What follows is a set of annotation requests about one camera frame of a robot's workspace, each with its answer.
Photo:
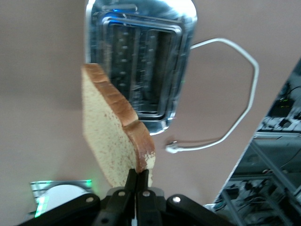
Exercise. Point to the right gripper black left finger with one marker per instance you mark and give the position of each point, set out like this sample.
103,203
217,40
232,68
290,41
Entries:
117,207

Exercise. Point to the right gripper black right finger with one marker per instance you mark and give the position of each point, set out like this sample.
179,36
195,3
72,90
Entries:
148,207

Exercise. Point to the slice of bread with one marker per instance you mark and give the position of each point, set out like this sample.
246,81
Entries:
105,131

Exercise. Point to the cream toaster with chrome top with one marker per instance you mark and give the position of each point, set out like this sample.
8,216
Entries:
145,21

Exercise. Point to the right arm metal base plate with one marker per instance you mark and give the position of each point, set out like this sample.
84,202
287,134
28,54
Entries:
37,188

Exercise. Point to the aluminium frame rack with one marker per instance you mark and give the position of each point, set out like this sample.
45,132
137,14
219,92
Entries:
270,136

